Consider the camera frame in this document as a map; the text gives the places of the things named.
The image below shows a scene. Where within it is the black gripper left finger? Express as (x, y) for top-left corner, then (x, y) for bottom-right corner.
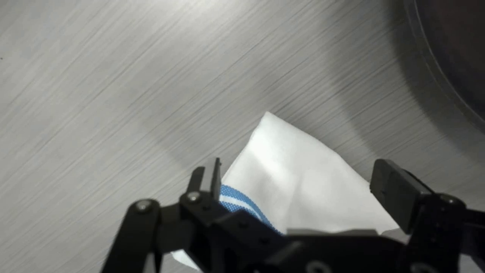
(101, 158), (277, 273)

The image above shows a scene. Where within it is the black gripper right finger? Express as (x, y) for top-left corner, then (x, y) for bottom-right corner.
(369, 159), (485, 273)

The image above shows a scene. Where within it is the white blue-striped dish cloth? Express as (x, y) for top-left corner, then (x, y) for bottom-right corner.
(169, 111), (402, 271)

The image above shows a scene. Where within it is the black frying pan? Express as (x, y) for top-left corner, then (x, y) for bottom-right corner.
(384, 0), (485, 153)

